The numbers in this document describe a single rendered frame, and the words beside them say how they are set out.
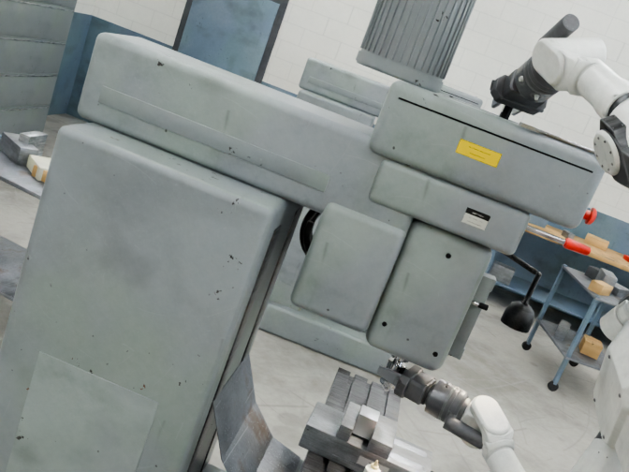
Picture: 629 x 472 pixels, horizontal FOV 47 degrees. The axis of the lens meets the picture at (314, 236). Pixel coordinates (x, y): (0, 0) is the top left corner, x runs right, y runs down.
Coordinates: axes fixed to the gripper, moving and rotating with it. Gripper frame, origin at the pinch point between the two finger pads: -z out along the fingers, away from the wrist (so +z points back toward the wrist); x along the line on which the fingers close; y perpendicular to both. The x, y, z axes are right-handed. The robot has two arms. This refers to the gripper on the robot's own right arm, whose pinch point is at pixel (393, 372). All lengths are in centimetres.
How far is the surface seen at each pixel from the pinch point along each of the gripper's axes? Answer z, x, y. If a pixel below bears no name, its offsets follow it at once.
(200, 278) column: -37, 37, -13
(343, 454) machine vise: -5.3, -7.0, 30.3
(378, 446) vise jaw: 1.9, -8.7, 23.7
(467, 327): 11.6, -1.7, -18.2
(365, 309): -7.6, 15.2, -16.3
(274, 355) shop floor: -126, -222, 122
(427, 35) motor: -17, 16, -76
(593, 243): -10, -639, 32
